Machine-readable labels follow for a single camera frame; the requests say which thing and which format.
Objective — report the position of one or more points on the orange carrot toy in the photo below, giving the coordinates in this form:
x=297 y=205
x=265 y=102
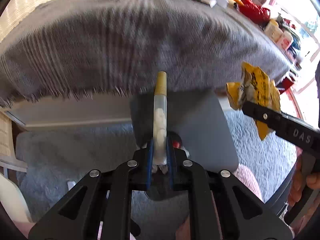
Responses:
x=239 y=2

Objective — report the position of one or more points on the red plastic basket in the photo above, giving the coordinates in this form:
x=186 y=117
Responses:
x=256 y=13

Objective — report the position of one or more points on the yellow snack bag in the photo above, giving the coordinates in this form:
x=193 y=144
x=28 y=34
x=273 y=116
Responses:
x=256 y=87

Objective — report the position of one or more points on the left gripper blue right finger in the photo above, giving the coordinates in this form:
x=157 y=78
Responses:
x=169 y=159

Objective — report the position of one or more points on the right human hand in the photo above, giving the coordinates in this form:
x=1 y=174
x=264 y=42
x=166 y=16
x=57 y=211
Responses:
x=312 y=181

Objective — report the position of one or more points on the yellow cap lotion bottle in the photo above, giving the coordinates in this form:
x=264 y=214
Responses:
x=273 y=30

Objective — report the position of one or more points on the red snack wrapper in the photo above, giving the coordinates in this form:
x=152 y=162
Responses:
x=176 y=140

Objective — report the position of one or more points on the grey plaid tablecloth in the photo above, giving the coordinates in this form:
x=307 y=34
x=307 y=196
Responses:
x=76 y=48

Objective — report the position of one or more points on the pink label white bottle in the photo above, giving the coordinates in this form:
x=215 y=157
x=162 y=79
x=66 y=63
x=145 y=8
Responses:
x=285 y=41

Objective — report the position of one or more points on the clear tube yellow cap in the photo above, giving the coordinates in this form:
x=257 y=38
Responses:
x=160 y=120

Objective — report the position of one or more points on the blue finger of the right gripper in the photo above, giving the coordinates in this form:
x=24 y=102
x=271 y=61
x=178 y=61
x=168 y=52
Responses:
x=263 y=114

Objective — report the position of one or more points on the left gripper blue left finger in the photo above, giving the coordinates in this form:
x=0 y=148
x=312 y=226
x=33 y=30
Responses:
x=149 y=159

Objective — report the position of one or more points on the small red box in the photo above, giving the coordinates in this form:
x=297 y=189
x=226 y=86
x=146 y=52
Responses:
x=285 y=84

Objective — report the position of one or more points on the grey trash bin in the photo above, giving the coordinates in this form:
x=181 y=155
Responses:
x=197 y=117

